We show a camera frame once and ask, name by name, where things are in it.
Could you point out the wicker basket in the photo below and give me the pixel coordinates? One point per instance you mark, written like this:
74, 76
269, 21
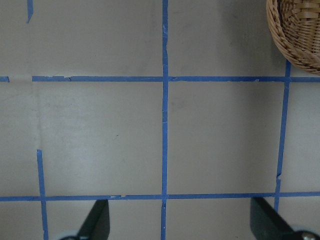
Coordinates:
295, 29

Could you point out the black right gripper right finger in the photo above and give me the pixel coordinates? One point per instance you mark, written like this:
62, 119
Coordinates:
267, 224

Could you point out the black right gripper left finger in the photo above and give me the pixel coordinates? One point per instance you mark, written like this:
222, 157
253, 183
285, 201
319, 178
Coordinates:
96, 226

